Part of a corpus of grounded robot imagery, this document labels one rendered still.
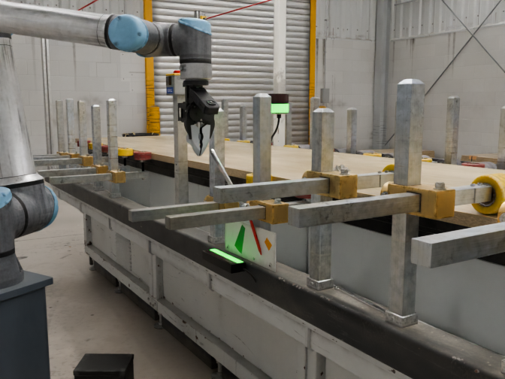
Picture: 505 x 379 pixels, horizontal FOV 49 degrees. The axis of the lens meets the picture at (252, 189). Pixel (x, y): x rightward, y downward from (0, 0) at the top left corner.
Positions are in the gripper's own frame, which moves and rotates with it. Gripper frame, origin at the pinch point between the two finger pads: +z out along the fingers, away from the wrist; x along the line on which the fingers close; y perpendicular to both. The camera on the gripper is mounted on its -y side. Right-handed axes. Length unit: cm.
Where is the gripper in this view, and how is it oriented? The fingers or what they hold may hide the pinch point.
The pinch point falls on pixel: (200, 151)
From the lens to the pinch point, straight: 159.0
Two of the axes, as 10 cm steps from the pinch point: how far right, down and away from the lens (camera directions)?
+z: 0.0, 9.9, 1.5
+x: -8.5, 0.8, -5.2
